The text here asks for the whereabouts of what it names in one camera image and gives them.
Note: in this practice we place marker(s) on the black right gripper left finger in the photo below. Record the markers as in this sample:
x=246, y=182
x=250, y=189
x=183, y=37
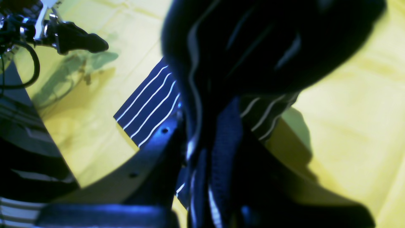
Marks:
x=138, y=194

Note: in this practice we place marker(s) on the navy white striped T-shirt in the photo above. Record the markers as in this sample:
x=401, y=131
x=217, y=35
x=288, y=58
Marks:
x=233, y=67

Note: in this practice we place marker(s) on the yellow table cloth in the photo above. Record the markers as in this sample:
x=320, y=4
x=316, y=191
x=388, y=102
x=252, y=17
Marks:
x=352, y=121

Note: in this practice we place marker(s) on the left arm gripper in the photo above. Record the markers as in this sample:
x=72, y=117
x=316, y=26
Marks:
x=44, y=28

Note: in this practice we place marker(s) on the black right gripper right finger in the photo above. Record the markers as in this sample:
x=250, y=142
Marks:
x=267, y=194

